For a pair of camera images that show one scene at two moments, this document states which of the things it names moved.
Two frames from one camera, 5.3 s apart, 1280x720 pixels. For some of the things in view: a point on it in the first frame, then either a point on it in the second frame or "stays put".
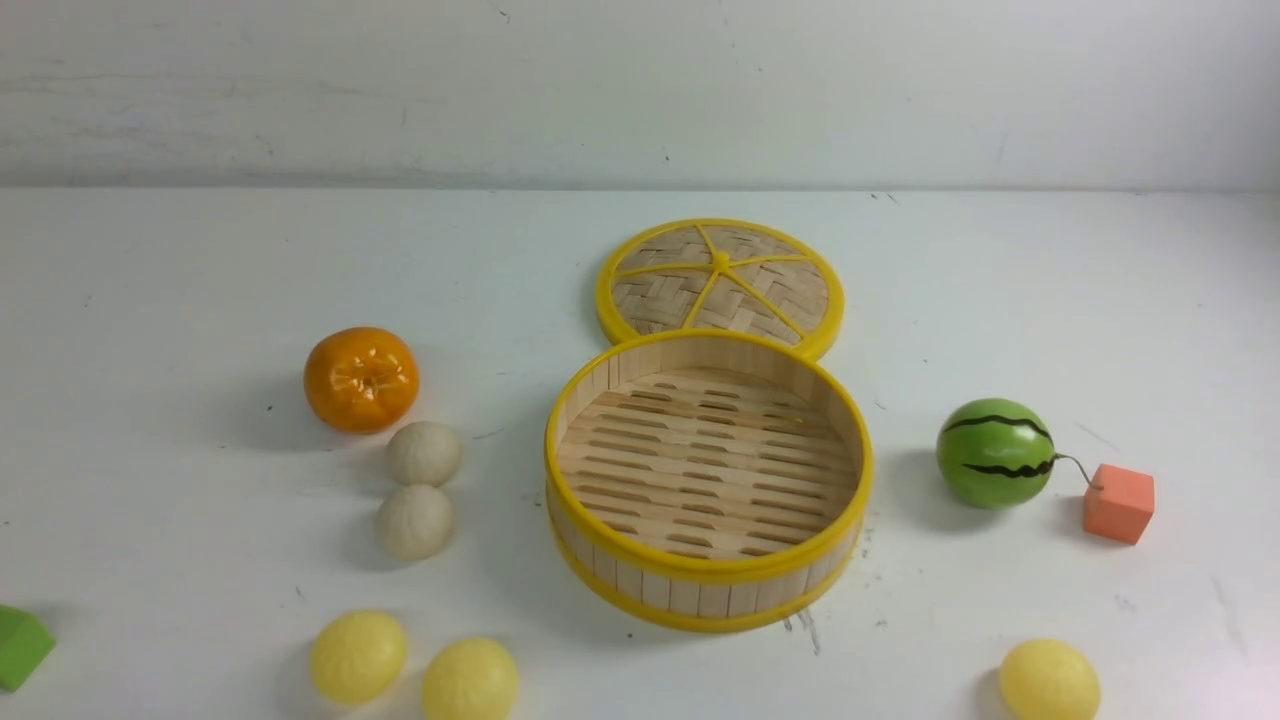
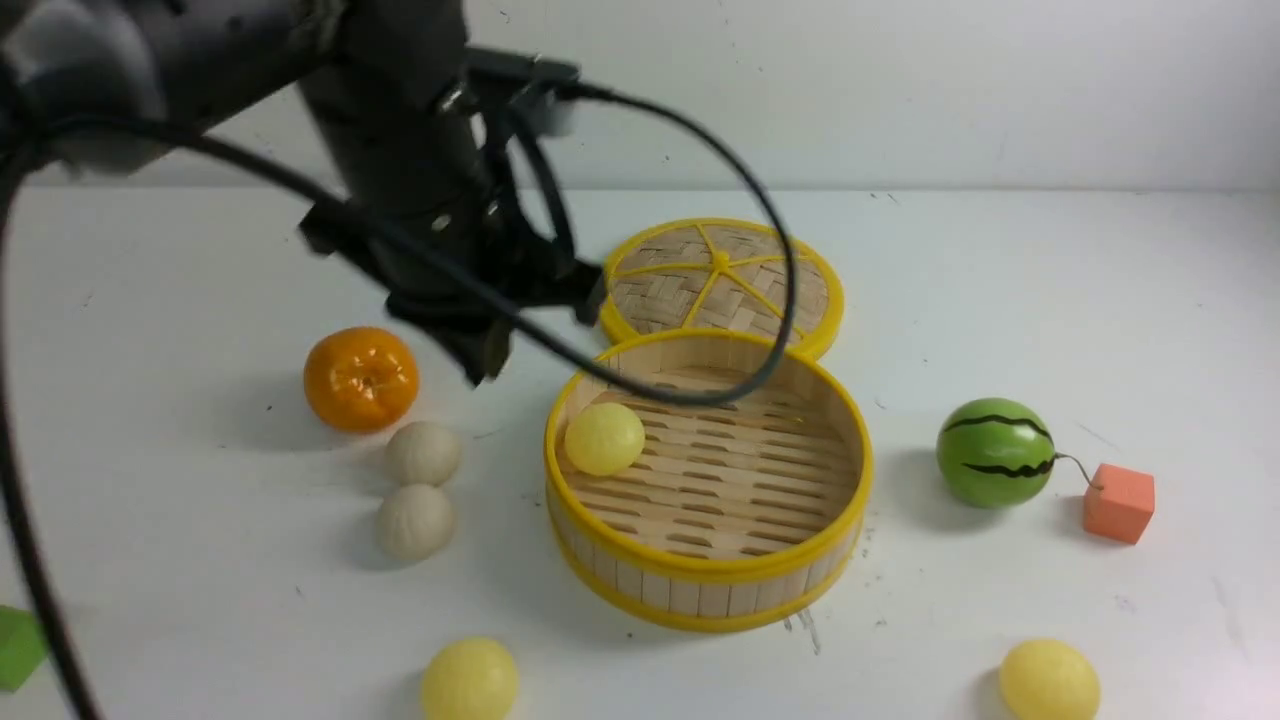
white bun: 414,522 stays put
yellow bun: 358,657 → 604,438
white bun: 424,454 stays put
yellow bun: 470,679 stays put
